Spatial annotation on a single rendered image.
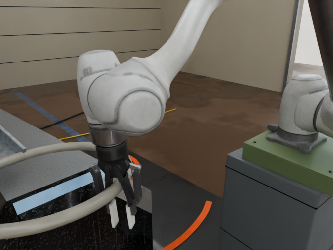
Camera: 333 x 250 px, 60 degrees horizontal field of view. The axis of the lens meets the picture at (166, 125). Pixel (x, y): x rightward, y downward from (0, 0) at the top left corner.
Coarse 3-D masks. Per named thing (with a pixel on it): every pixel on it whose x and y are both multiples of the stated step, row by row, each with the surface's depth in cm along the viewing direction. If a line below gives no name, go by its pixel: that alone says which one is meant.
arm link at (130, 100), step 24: (192, 0) 66; (216, 0) 69; (192, 24) 58; (168, 48) 53; (192, 48) 56; (120, 72) 48; (144, 72) 48; (168, 72) 52; (96, 96) 49; (120, 96) 44; (144, 96) 44; (168, 96) 53; (120, 120) 45; (144, 120) 45
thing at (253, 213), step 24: (240, 168) 122; (264, 168) 114; (240, 192) 125; (264, 192) 115; (288, 192) 107; (312, 192) 100; (240, 216) 128; (264, 216) 118; (288, 216) 109; (312, 216) 102; (240, 240) 132; (264, 240) 121; (288, 240) 112; (312, 240) 107
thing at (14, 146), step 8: (0, 128) 103; (0, 136) 104; (8, 136) 100; (0, 144) 102; (8, 144) 102; (16, 144) 98; (0, 152) 99; (8, 152) 100; (16, 152) 100; (24, 152) 97; (24, 160) 99
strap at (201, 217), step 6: (138, 162) 281; (210, 204) 219; (204, 210) 212; (204, 216) 206; (198, 222) 200; (192, 228) 195; (186, 234) 190; (180, 240) 185; (168, 246) 180; (174, 246) 180
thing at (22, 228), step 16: (64, 144) 102; (80, 144) 101; (0, 160) 92; (16, 160) 95; (128, 176) 76; (112, 192) 69; (80, 208) 63; (96, 208) 65; (0, 224) 59; (16, 224) 58; (32, 224) 58; (48, 224) 59; (64, 224) 61
